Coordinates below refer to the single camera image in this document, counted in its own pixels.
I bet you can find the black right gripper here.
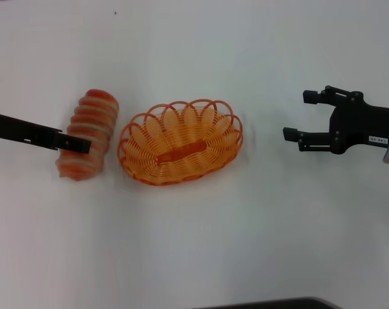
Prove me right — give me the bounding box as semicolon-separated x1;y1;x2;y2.
283;85;389;155

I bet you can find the orange striped bread roll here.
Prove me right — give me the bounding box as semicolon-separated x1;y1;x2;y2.
55;89;120;182

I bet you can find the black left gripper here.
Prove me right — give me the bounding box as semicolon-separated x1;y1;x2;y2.
0;111;92;155

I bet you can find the orange plastic woven basket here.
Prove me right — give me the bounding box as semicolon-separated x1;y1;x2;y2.
116;98;245;187

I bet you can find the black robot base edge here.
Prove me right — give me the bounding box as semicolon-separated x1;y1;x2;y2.
194;296;343;309

